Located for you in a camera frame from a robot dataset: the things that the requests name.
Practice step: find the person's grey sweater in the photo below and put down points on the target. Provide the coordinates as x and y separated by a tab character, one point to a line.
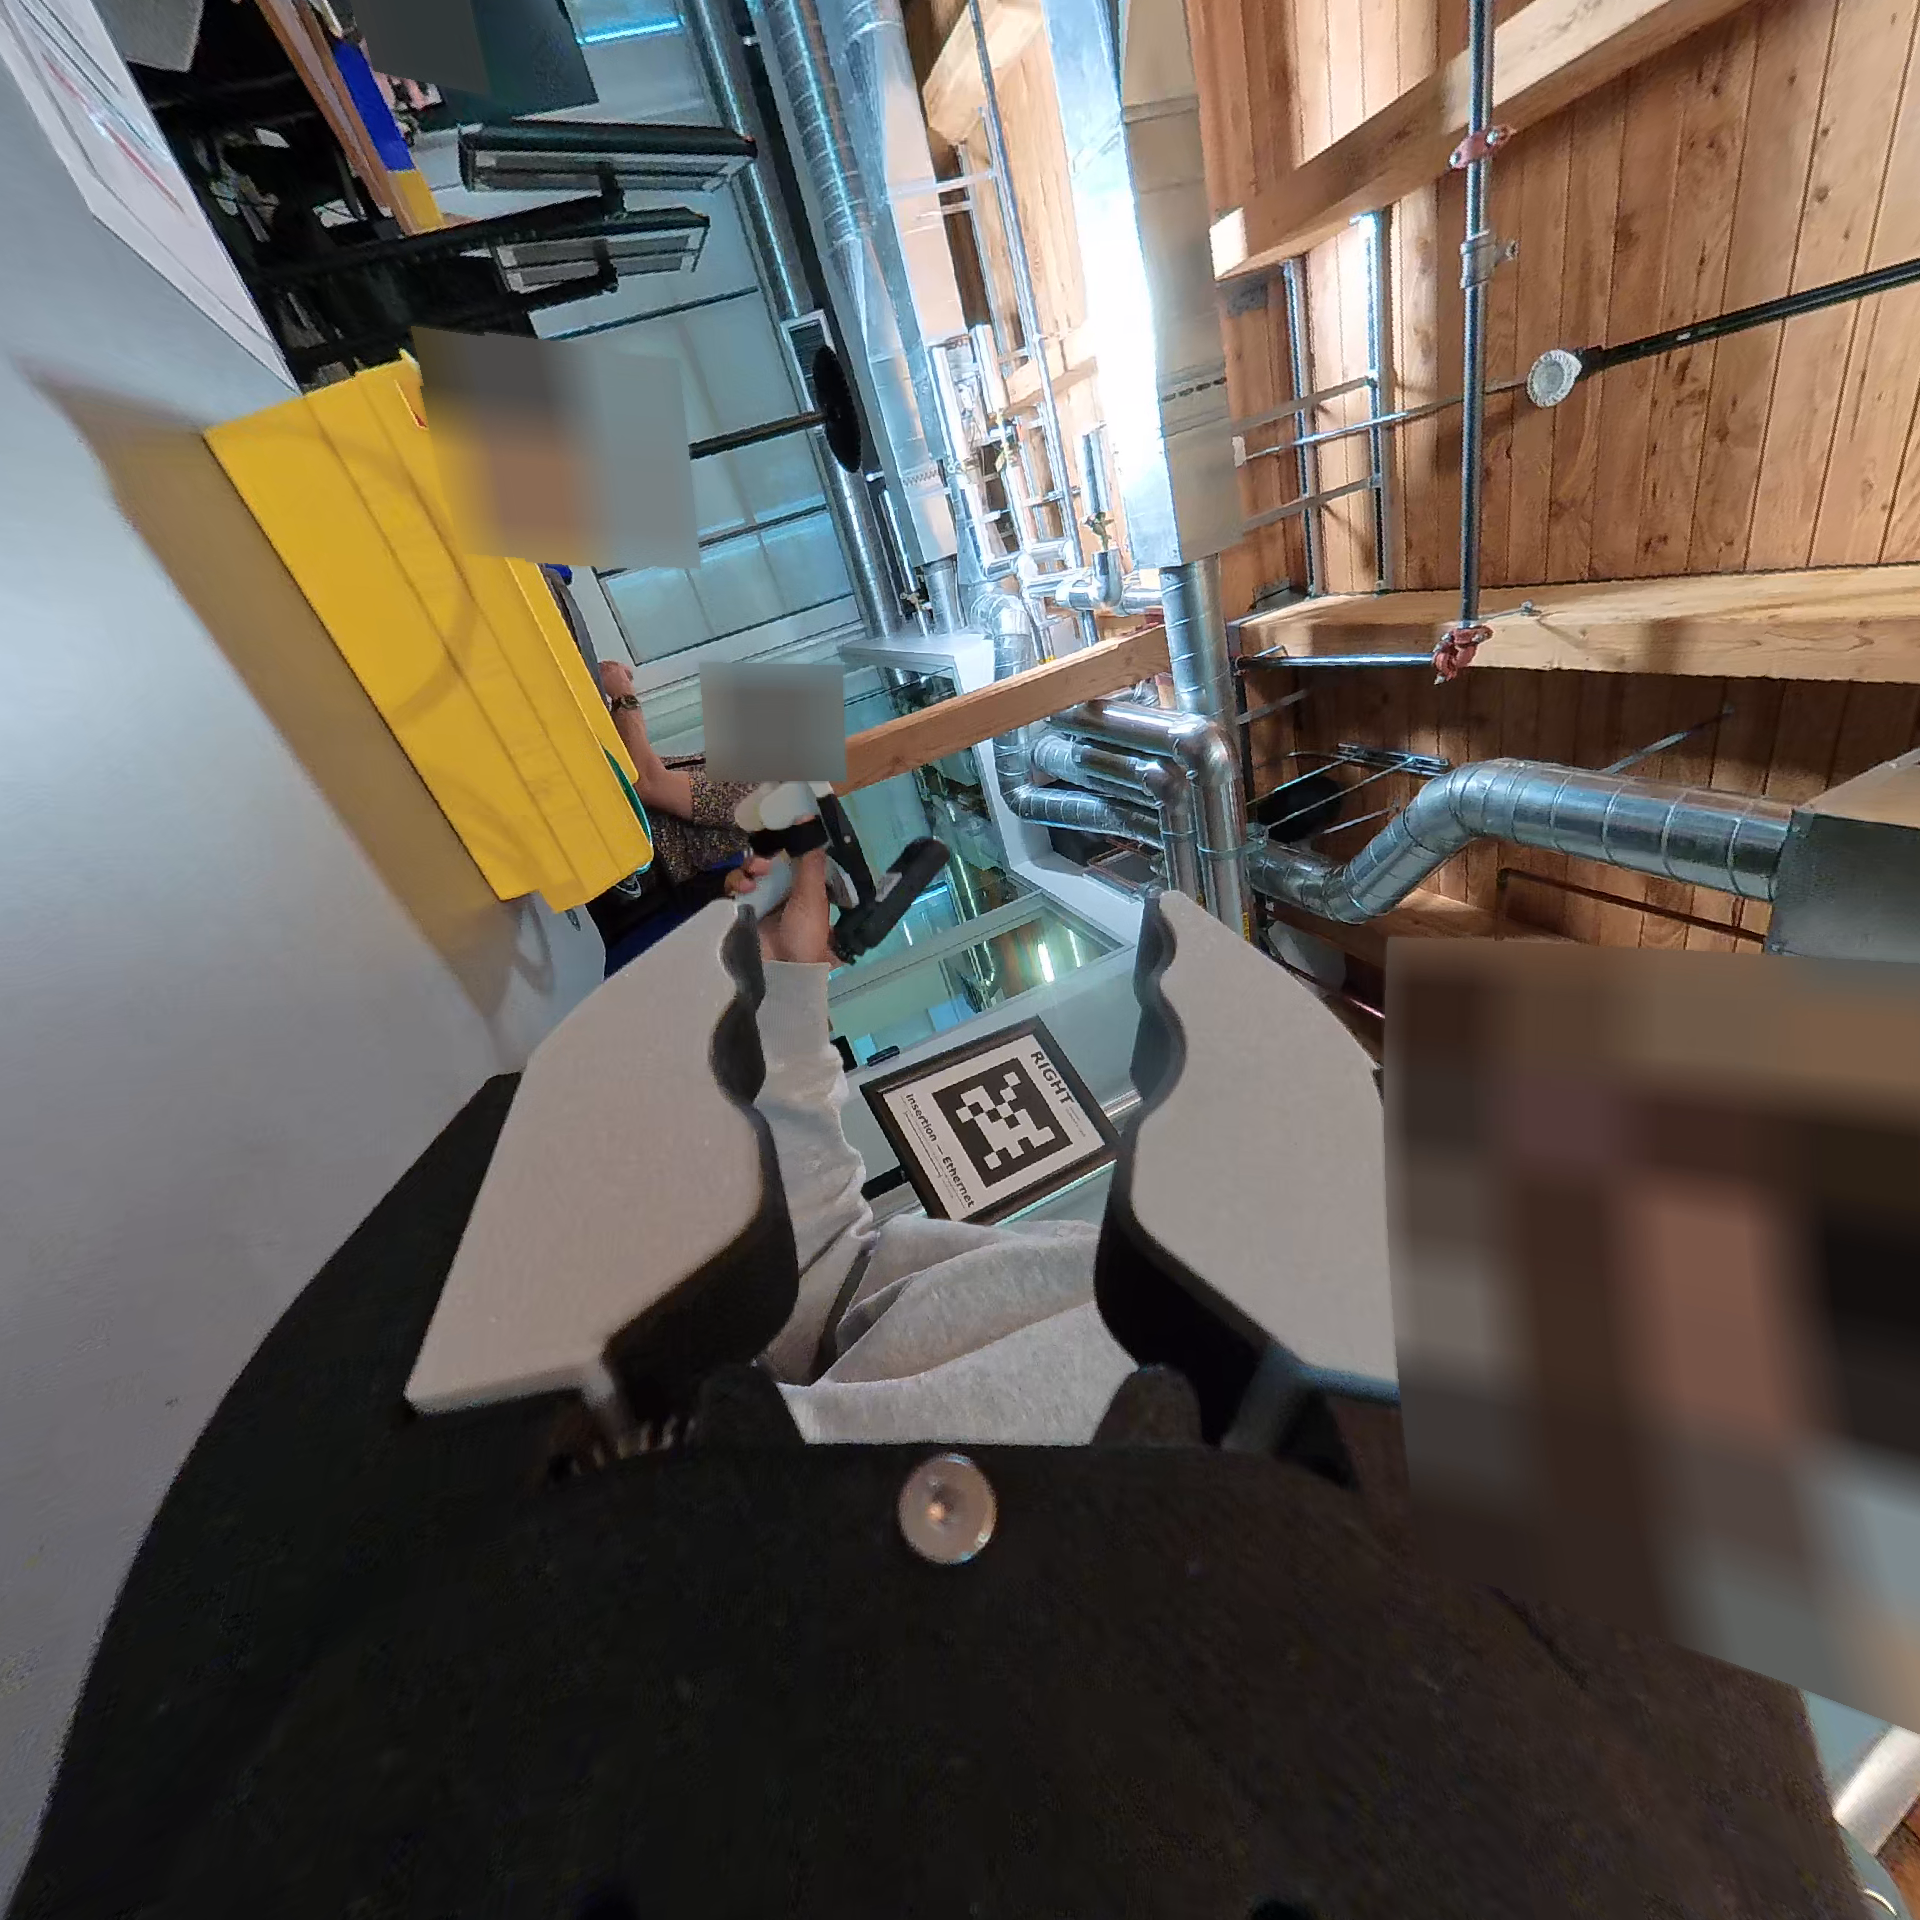
977	1318

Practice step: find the silver insulated pipes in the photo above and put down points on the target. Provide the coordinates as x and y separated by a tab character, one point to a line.
1186	753

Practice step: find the white round ceiling fixture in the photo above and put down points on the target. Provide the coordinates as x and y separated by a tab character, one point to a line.
1558	380

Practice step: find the white printed paper sheet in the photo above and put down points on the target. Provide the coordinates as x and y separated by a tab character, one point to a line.
137	180

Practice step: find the yellow plastic bin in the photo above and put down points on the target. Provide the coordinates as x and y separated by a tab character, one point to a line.
406	599

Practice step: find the wooden beam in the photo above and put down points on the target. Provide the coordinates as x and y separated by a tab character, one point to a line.
1020	698

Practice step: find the person's right hand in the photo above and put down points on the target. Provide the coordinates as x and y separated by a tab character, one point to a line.
796	915

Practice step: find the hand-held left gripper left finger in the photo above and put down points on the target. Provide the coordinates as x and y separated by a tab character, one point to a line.
600	1185

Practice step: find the rectangular metal air duct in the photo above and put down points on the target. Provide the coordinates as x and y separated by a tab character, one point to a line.
1201	479

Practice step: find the black disc on rod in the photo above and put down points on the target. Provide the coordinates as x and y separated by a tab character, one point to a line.
835	404

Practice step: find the person's right forearm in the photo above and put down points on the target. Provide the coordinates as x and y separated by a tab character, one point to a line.
818	1138

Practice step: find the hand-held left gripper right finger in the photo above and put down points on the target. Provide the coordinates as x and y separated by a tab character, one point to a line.
1274	1172

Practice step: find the spiral ventilation duct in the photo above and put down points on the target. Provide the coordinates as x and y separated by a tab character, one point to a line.
1575	818

